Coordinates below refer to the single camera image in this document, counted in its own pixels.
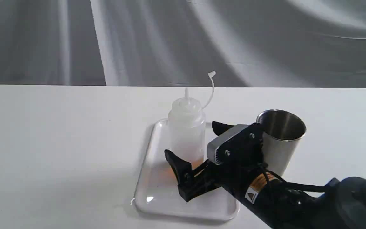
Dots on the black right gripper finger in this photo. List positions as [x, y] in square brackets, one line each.
[219, 128]
[183, 170]

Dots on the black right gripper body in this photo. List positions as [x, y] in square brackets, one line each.
[237, 173]

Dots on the clear squeeze bottle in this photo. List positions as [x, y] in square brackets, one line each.
[186, 123]

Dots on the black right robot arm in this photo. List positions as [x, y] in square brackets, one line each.
[336, 205]

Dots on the stainless steel cup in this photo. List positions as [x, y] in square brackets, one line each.
[282, 132]

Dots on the white rectangular plastic tray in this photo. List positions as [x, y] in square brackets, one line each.
[156, 190]

